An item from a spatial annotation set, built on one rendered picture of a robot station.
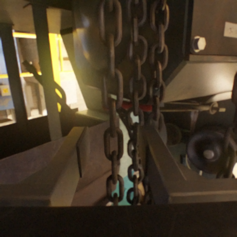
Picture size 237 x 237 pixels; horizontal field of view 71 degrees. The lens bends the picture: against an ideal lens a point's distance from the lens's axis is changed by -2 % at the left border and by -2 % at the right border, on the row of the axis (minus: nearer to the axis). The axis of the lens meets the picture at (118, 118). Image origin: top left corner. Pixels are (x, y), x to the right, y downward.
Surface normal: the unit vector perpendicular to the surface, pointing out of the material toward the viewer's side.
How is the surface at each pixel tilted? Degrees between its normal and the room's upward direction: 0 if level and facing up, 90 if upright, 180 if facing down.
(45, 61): 90
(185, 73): 45
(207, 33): 90
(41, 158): 90
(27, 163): 90
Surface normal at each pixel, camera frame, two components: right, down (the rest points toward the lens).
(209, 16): 0.49, 0.25
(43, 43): 0.75, 0.18
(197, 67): 0.37, 0.85
